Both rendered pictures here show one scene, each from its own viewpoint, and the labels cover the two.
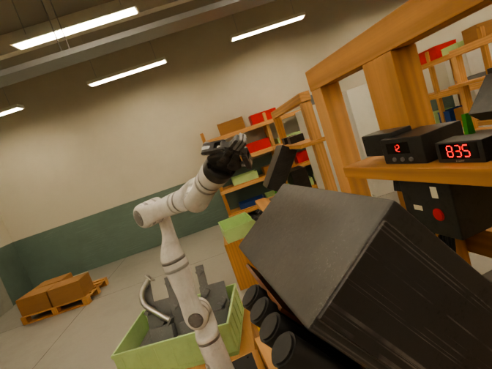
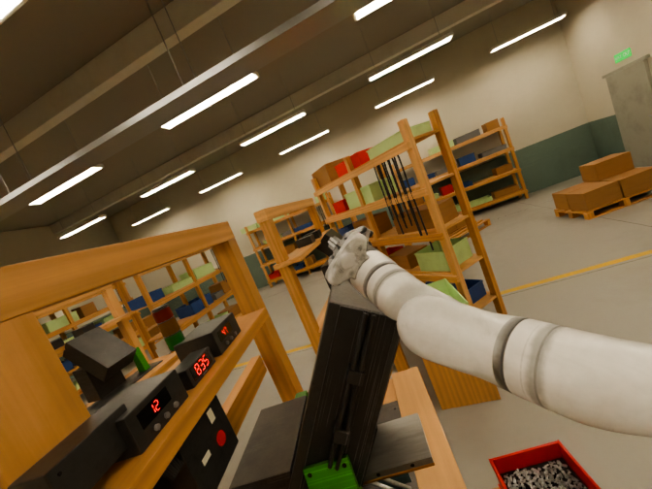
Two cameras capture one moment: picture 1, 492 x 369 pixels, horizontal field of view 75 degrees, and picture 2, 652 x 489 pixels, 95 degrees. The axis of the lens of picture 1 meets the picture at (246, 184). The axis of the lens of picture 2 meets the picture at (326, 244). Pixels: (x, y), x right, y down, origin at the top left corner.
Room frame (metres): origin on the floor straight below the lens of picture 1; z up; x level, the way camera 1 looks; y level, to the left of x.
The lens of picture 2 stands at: (1.27, 0.17, 1.82)
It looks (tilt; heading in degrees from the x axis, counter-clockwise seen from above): 7 degrees down; 199
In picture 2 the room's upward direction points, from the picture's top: 22 degrees counter-clockwise
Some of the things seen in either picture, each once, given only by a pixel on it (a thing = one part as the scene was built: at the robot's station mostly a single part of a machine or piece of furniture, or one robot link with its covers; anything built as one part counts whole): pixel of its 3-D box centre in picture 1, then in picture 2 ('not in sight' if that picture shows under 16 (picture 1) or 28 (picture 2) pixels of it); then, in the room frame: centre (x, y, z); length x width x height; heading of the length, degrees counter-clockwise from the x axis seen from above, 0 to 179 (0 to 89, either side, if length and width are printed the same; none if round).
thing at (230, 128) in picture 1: (276, 157); not in sight; (7.46, -0.88, 1.14); 3.01 x 0.54 x 2.28; 93
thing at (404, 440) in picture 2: not in sight; (361, 455); (0.56, -0.22, 1.11); 0.39 x 0.16 x 0.03; 102
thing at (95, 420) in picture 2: (386, 142); (82, 456); (0.99, -0.46, 1.59); 0.15 x 0.07 x 0.07; 12
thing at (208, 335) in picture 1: (201, 321); not in sight; (1.15, 0.33, 1.15); 0.09 x 0.09 x 0.17; 89
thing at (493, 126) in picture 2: not in sight; (452, 180); (-7.93, 1.22, 1.12); 3.16 x 0.54 x 2.24; 93
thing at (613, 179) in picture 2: not in sight; (601, 184); (-5.00, 3.05, 0.37); 1.20 x 0.80 x 0.74; 101
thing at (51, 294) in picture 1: (64, 292); not in sight; (5.58, 3.73, 0.22); 1.20 x 0.81 x 0.44; 88
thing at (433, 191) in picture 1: (445, 199); (190, 449); (0.81, -0.49, 1.42); 0.17 x 0.12 x 0.15; 12
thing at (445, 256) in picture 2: not in sight; (386, 232); (-2.77, -0.35, 1.19); 2.30 x 0.55 x 2.39; 44
